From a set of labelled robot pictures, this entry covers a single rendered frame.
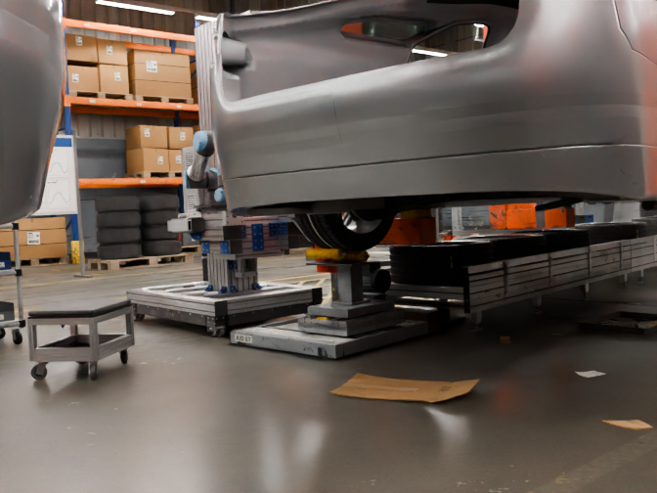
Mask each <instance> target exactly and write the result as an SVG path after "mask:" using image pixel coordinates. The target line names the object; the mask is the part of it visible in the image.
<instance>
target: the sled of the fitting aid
mask: <svg viewBox="0 0 657 493"><path fill-rule="evenodd" d="M402 323H405V309H396V308H391V309H387V310H382V311H377V312H373V313H369V314H365V315H360V316H355V317H351V318H342V317H331V316H321V315H307V316H302V317H298V331H300V332H308V333H316V334H325V335H334V336H354V335H357V334H361V333H365V332H369V331H373V330H377V329H381V328H386V327H391V326H395V325H398V324H402Z"/></svg>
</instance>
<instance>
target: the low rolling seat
mask: <svg viewBox="0 0 657 493"><path fill-rule="evenodd" d="M130 303H131V300H130V299H128V298H123V299H82V300H70V301H66V302H62V303H58V304H54V305H50V306H46V307H42V308H38V309H34V310H30V311H28V316H30V317H27V319H26V323H27V338H28V352H29V362H39V363H37V364H36V365H35V366H33V367H32V369H31V372H30V373H31V376H32V377H33V378H34V379H35V380H38V381H40V380H43V379H44V378H46V376H47V373H48V370H47V368H46V364H49V363H50V362H76V363H78V364H81V365H83V364H86V363H87V362H88V363H89V364H88V365H89V375H90V380H91V381H95V380H96V379H97V374H98V361H99V360H101V359H104V358H106V357H108V356H111V355H112V354H114V353H116V352H119V354H120V360H121V363H122V364H127V362H128V357H129V355H128V347H130V346H133V345H135V334H134V318H133V306H132V304H130ZM124 314H125V318H126V334H98V323H101V322H104V321H106V320H109V319H112V318H115V317H118V316H121V315H124ZM39 325H61V327H62V328H64V326H65V325H69V327H70V336H65V337H62V338H59V339H56V340H53V341H50V342H47V343H44V344H41V345H38V346H37V333H36V326H39ZM78 325H89V334H79V333H78ZM95 364H96V365H95ZM90 365H91V366H90Z"/></svg>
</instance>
